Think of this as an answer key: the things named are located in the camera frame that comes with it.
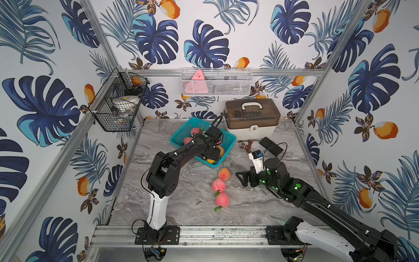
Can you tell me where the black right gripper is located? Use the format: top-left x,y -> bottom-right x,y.
235,164 -> 280,193

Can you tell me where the teal plastic basket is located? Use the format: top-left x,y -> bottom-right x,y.
170,117 -> 237,168

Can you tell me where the orange pink peach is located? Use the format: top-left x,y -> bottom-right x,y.
218,168 -> 231,181
217,146 -> 225,158

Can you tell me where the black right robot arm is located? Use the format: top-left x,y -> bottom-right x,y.
236,158 -> 398,262

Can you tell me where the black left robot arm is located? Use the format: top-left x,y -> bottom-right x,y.
146,126 -> 223,231

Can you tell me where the small brown tool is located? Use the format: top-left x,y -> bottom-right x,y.
238,139 -> 253,153

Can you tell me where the black phone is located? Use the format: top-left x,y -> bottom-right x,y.
259,137 -> 284,157

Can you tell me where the brown lidded storage box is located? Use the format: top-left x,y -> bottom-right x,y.
224,99 -> 281,140

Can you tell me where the pink triangle card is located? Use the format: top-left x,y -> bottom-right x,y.
184,69 -> 208,95

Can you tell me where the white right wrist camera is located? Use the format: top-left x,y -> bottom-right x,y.
248,150 -> 265,174

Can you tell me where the clear wall shelf tray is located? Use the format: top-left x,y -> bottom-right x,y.
180,68 -> 253,97

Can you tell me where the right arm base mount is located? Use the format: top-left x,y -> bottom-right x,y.
265,226 -> 304,246

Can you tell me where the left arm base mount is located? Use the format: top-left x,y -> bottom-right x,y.
134,226 -> 181,245

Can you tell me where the black wire wall basket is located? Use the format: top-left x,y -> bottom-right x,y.
88,68 -> 149,132

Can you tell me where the aluminium front rail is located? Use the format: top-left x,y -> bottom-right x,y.
91,226 -> 303,248

